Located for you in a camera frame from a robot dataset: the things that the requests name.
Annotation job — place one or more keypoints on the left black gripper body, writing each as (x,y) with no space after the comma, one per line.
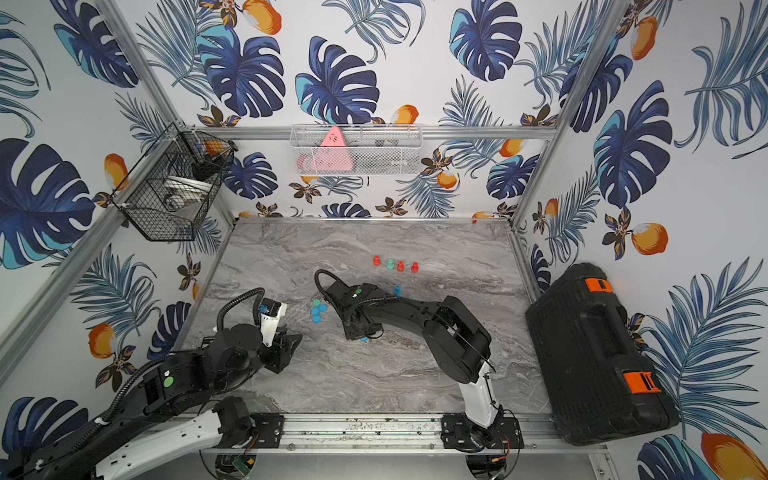
(283,351)

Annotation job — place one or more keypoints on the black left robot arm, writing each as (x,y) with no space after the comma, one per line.
(167,409)

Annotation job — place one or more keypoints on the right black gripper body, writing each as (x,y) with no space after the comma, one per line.
(352,333)

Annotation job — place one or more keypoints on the black wire basket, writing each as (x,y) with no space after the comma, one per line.
(183,172)

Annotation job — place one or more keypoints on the black plastic tool case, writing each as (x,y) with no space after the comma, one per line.
(600,387)

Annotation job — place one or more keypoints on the pink triangular object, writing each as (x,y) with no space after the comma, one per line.
(332,156)

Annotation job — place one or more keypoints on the clear wall shelf basket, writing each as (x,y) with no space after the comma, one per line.
(376,149)

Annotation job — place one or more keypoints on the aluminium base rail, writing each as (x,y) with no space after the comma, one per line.
(403,434)

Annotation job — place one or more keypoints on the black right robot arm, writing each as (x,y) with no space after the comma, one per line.
(458,342)

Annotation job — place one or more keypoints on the white items in wire basket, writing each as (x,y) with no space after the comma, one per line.
(184,198)

